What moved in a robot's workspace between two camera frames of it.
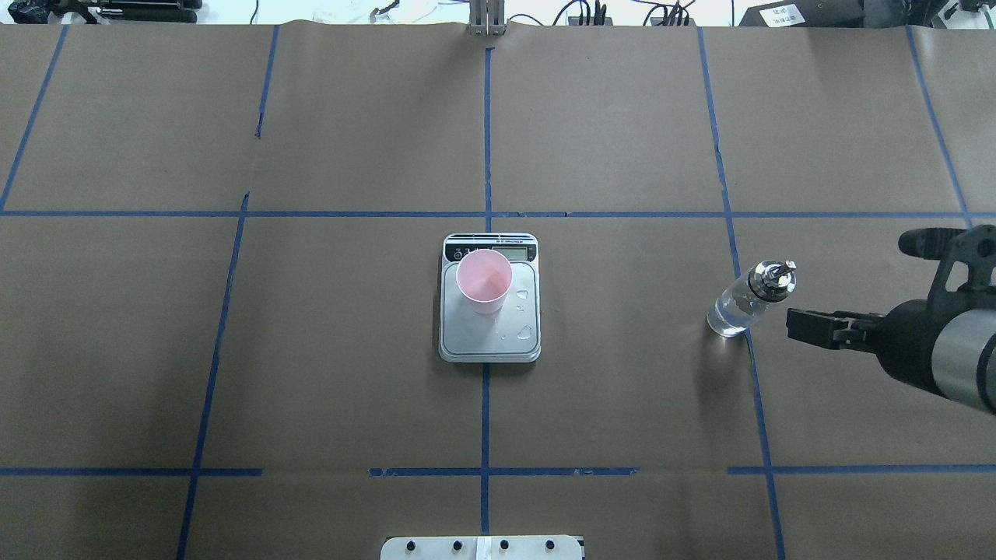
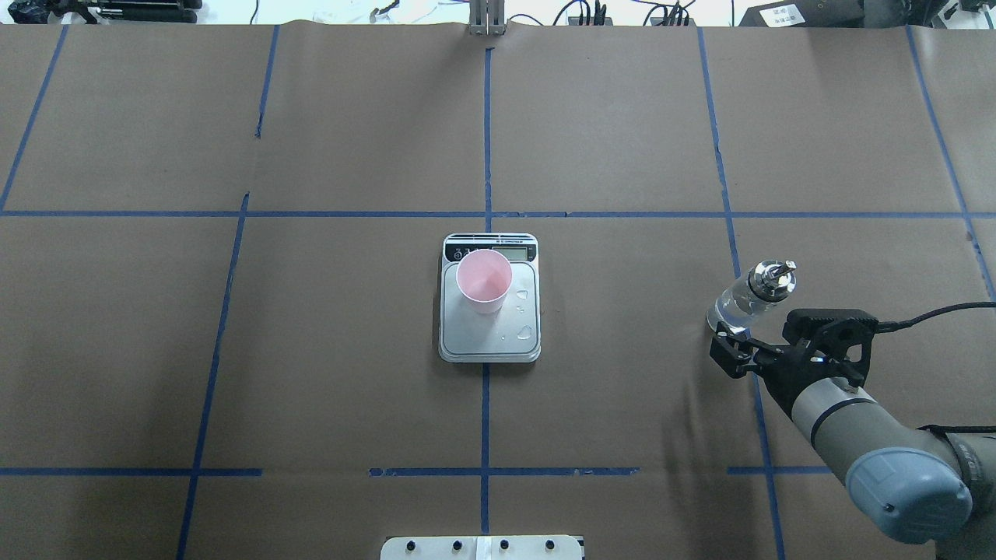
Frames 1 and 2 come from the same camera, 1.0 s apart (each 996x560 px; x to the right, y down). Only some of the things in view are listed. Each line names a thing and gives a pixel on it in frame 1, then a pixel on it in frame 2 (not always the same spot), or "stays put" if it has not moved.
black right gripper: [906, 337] → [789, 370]
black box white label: [806, 13] stays put
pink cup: [484, 277] stays put
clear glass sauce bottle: [740, 303] stays put
